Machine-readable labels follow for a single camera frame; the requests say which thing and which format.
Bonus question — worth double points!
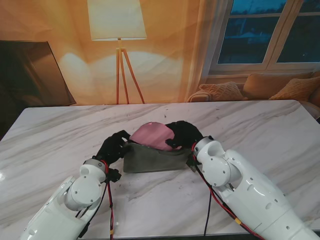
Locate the grey suede zip pouch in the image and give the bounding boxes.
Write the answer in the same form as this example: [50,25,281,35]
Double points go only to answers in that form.
[122,140,199,174]

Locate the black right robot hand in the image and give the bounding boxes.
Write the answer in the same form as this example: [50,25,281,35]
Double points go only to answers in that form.
[164,120,204,151]

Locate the plain tan cushion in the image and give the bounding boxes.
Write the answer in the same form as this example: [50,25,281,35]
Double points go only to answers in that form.
[243,72,315,100]

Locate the red black right arm cable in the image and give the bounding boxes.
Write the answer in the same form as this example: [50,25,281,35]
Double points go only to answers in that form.
[191,143,266,240]

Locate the dark flat television screen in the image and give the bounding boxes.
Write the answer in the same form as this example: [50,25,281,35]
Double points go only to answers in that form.
[0,40,77,107]

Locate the white framed window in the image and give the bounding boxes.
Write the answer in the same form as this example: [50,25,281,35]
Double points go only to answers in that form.
[208,0,320,76]

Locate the orange knitted cushion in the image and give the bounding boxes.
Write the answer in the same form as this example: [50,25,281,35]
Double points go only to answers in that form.
[269,76,320,101]

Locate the beige sofa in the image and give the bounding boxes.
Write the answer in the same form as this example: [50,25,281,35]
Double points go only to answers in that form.
[187,71,320,118]

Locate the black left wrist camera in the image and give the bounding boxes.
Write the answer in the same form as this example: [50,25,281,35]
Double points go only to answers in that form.
[106,168,123,183]

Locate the cream knitted cushion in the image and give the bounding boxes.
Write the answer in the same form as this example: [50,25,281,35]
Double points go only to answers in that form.
[198,81,248,101]

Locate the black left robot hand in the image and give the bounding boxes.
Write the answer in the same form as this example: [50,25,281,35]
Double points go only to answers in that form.
[95,129,132,166]

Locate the pink cloth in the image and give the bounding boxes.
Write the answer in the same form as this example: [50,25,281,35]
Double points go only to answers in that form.
[129,121,183,152]

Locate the red black left arm cable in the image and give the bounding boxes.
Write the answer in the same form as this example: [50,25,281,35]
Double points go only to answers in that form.
[74,161,115,240]

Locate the floor lamp with wooden legs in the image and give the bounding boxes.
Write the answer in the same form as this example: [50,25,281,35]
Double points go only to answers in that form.
[86,0,148,105]

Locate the red black arm cable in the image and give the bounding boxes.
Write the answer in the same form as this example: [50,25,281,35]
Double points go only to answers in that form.
[74,161,115,240]
[191,143,266,240]

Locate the beige curtain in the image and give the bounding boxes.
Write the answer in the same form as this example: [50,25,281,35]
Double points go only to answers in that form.
[184,0,235,103]

